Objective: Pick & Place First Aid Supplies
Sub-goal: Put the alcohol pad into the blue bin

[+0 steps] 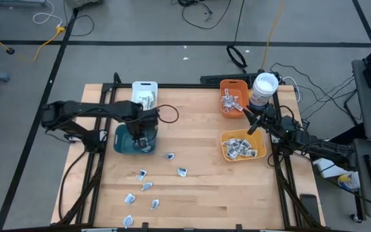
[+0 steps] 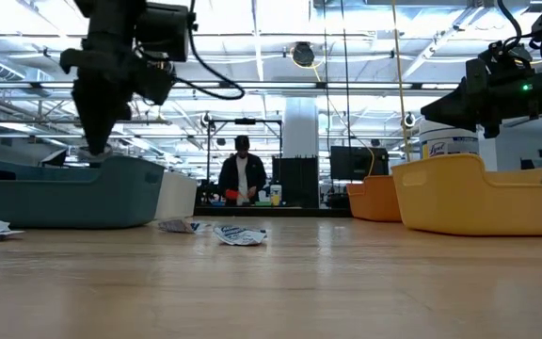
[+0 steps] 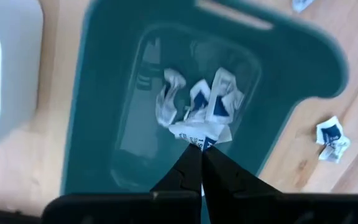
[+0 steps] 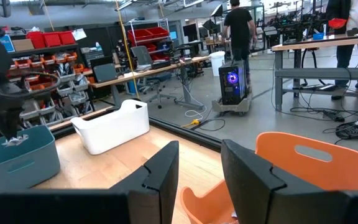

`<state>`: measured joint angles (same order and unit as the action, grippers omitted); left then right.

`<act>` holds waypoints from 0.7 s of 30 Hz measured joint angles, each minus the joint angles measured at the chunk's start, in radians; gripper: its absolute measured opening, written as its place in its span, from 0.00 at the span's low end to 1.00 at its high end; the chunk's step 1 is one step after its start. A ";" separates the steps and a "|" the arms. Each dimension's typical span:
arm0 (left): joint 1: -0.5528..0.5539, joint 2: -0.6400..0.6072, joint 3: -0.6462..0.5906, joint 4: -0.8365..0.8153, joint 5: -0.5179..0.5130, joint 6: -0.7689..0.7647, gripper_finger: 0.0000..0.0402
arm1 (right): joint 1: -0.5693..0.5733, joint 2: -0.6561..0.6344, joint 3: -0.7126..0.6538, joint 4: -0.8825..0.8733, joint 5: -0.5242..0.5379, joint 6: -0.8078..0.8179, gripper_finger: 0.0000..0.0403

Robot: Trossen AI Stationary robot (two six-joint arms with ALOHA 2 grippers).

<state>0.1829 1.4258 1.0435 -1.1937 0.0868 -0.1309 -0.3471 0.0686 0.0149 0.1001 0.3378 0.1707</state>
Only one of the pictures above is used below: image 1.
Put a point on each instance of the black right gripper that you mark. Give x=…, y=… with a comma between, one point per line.
x=269, y=124

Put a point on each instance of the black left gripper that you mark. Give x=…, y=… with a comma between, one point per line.
x=140, y=130

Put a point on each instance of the white blue-print pad packet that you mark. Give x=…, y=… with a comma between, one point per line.
x=237, y=142
x=182, y=171
x=232, y=154
x=244, y=145
x=155, y=204
x=252, y=153
x=141, y=144
x=169, y=156
x=226, y=143
x=234, y=148
x=127, y=221
x=147, y=186
x=141, y=175
x=244, y=154
x=129, y=198

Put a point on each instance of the yellow plastic bin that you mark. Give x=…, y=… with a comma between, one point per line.
x=259, y=135

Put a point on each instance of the white green-striped bandage packet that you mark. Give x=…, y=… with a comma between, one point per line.
x=153, y=96
x=145, y=97
x=148, y=104

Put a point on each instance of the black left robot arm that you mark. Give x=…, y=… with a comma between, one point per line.
x=85, y=109

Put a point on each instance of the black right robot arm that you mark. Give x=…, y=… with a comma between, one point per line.
x=320, y=148

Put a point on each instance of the teal plastic bin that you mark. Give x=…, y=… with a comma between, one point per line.
x=121, y=145

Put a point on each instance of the white disinfectant wipes canister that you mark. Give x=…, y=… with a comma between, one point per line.
x=264, y=85

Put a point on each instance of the orange plastic bin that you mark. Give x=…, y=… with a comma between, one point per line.
x=234, y=84

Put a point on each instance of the white plastic bin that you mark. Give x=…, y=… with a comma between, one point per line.
x=145, y=87

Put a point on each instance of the white box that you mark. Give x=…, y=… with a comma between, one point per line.
x=327, y=170

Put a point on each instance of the black metal beam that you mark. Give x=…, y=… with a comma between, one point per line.
x=349, y=132

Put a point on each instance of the black phone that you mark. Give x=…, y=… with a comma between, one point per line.
x=310, y=209

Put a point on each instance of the white yellow wipes bottle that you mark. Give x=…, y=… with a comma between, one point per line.
x=349, y=181

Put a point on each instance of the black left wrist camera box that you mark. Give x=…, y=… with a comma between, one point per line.
x=152, y=117

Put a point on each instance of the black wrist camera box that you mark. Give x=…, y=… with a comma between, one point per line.
x=152, y=117
x=270, y=111

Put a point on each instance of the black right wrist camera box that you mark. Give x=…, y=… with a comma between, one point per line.
x=270, y=111

